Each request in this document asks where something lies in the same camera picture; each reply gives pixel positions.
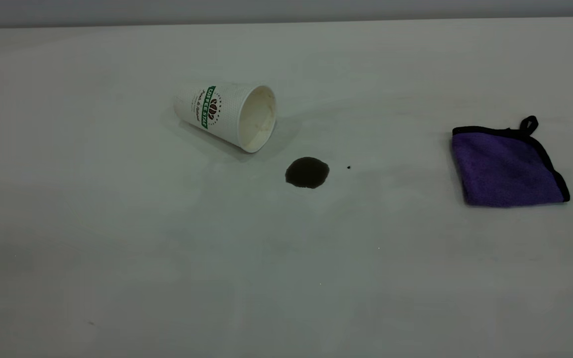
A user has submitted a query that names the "dark coffee spill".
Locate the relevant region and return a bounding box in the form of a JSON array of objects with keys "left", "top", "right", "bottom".
[{"left": 285, "top": 157, "right": 330, "bottom": 189}]

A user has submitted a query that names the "purple cloth with black trim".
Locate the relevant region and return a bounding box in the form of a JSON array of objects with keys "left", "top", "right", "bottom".
[{"left": 451, "top": 115, "right": 571, "bottom": 208}]

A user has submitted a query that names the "white paper coffee cup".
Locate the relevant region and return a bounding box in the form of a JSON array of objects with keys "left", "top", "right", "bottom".
[{"left": 173, "top": 82, "right": 278, "bottom": 154}]

